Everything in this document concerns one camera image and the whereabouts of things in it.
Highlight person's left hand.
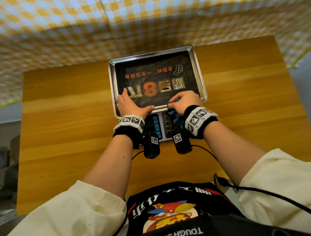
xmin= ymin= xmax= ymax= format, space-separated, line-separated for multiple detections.
xmin=117 ymin=88 xmax=155 ymax=119

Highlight person's right hand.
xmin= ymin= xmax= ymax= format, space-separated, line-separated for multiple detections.
xmin=168 ymin=90 xmax=203 ymax=116

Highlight blue cloth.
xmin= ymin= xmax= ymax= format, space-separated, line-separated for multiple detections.
xmin=167 ymin=98 xmax=186 ymax=127

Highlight steel scale tray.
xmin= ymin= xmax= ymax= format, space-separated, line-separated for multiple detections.
xmin=108 ymin=45 xmax=207 ymax=119

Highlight person's right forearm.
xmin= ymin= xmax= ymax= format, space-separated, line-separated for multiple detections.
xmin=203 ymin=121 xmax=266 ymax=186

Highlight person's left forearm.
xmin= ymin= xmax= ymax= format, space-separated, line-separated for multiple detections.
xmin=83 ymin=134 xmax=136 ymax=200

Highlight marker wrist band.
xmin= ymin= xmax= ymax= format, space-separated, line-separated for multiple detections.
xmin=184 ymin=105 xmax=219 ymax=139
xmin=113 ymin=115 xmax=145 ymax=149

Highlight electronic scale body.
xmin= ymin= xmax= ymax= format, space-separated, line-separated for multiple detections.
xmin=142 ymin=111 xmax=187 ymax=142

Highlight black printed sheet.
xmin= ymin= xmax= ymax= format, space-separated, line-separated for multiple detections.
xmin=115 ymin=51 xmax=200 ymax=108

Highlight black printed apron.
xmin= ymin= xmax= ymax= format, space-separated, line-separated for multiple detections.
xmin=119 ymin=181 xmax=311 ymax=236

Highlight yellow checked cloth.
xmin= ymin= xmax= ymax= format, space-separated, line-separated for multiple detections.
xmin=0 ymin=0 xmax=311 ymax=106

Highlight cream shirt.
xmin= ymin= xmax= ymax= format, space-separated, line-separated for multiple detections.
xmin=7 ymin=148 xmax=311 ymax=236

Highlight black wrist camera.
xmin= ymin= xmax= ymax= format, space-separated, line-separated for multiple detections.
xmin=143 ymin=132 xmax=161 ymax=159
xmin=172 ymin=129 xmax=193 ymax=155

